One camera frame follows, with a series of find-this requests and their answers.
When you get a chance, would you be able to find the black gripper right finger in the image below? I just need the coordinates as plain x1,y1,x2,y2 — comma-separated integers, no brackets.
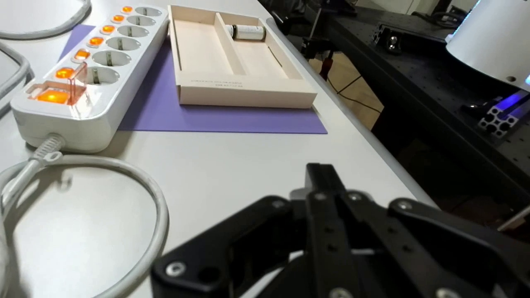
308,162,530,298

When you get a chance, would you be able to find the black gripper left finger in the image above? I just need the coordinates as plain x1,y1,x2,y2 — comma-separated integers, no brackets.
151,162,328,298

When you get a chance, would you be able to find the purple mat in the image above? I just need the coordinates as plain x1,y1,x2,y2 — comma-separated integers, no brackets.
57,21,330,135

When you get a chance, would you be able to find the aluminium extrusion profile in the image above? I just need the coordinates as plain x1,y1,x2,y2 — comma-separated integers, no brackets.
477,89,530,139

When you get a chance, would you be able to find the black breadboard table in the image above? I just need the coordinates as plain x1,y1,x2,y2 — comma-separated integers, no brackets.
322,9,530,191

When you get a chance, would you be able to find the beige plastic tray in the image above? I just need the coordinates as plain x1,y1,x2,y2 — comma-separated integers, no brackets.
166,3,320,110

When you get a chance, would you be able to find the white power strip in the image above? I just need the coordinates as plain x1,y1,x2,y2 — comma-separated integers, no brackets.
10,4,171,155

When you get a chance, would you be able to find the small white cylinder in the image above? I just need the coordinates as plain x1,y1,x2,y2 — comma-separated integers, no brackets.
229,21,269,42

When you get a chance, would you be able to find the white power strip cable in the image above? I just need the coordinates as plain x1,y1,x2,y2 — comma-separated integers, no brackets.
0,134,171,298

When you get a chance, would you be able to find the black metal bracket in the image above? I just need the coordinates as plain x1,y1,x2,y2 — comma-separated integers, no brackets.
373,23,406,54

